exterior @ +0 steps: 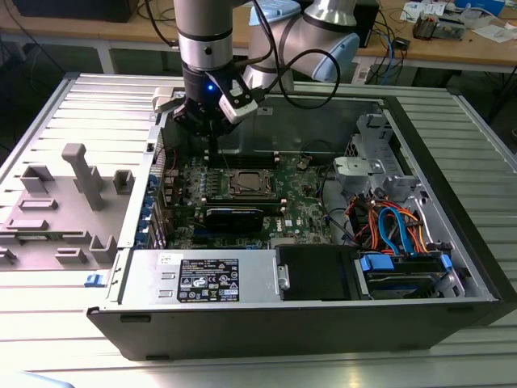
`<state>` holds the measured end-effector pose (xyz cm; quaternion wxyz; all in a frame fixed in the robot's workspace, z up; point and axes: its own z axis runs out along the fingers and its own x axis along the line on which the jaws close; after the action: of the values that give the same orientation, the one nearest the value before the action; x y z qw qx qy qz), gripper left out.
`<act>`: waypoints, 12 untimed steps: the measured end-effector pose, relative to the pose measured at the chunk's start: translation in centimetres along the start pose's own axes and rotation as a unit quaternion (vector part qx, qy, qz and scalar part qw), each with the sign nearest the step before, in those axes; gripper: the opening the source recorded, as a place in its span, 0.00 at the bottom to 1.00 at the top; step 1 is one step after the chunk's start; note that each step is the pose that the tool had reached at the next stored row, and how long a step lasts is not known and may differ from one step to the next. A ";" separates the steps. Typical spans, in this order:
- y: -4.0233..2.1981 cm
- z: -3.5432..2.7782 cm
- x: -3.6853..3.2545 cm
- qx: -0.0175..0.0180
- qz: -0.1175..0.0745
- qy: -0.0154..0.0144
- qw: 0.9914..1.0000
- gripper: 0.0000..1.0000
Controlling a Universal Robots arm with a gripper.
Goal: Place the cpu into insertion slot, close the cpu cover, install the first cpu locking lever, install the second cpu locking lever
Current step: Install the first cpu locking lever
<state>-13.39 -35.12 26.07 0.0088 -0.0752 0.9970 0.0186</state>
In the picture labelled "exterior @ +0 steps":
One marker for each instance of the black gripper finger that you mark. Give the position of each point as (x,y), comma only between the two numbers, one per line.
(187,115)
(216,149)

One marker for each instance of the silver CPU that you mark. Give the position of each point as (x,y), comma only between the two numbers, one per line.
(250,182)

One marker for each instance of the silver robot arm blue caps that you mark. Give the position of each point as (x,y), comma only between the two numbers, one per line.
(202,28)

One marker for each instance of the metal CPU socket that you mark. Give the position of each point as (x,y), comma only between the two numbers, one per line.
(231,194)

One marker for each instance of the RAM slot white clips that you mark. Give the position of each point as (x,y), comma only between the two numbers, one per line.
(268,153)
(268,161)

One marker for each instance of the black graphics card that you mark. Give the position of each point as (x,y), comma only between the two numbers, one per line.
(234,221)

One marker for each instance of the silver coin battery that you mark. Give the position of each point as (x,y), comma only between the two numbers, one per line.
(301,163)

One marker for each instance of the green motherboard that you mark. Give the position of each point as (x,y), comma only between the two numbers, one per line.
(299,190)

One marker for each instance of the silver perforated drive cage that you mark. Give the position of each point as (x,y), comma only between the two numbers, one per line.
(351,169)

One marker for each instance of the silver power supply unit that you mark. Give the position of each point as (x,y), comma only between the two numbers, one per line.
(149,279)

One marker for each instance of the black flat box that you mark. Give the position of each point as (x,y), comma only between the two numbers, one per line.
(72,10)

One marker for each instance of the grey parts rack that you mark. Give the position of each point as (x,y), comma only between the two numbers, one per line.
(60,210)

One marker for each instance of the blue plastic latch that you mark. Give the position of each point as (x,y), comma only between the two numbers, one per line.
(95,280)

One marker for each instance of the black upright box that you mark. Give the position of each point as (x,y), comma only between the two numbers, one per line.
(369,24)

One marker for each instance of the black open PC case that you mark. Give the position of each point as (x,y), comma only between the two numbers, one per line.
(262,335)

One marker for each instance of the hard disk in blue carrier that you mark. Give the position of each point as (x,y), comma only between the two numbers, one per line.
(375,264)

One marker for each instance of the small black box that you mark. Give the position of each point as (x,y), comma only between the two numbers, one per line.
(401,43)

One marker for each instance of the copper heat sink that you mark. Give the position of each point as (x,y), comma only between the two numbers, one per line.
(424,28)

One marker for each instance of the white box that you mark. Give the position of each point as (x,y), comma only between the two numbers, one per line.
(424,6)

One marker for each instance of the wooden desk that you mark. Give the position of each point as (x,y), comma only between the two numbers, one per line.
(444,52)

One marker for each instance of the grey electronic device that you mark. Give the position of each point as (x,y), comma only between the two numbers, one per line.
(452,28)

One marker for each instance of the blue box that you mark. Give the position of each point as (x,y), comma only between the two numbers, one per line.
(480,5)

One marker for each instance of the white paper sheets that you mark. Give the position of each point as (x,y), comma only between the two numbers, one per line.
(497,34)

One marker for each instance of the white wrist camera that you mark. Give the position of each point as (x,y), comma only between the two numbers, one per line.
(238,109)

